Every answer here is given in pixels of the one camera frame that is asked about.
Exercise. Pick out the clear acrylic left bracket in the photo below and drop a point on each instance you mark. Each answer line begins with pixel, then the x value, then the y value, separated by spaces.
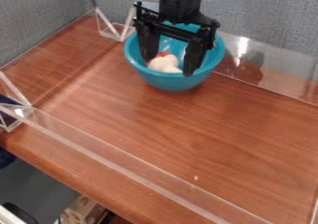
pixel 14 104

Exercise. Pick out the blue bowl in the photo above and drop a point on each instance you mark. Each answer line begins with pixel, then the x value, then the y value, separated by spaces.
pixel 174 82

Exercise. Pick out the wooden block under table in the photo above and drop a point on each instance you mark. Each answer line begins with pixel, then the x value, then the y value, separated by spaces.
pixel 84 211

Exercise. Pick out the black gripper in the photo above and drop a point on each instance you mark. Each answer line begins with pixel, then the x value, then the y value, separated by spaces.
pixel 178 19

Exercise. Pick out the clear acrylic barrier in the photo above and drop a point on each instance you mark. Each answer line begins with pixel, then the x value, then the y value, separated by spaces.
pixel 277 69
pixel 142 192

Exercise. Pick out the clear acrylic front barrier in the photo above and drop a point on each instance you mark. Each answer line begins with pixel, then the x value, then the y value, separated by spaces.
pixel 142 192

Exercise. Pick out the black and white object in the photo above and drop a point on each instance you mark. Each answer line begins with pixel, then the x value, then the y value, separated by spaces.
pixel 14 215

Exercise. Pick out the clear acrylic corner bracket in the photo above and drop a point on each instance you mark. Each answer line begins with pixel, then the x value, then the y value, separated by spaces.
pixel 114 30

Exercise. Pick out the white plush mushroom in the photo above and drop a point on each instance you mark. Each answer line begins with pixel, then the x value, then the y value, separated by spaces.
pixel 165 63

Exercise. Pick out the clear acrylic back barrier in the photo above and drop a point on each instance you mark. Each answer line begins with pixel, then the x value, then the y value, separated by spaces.
pixel 277 69

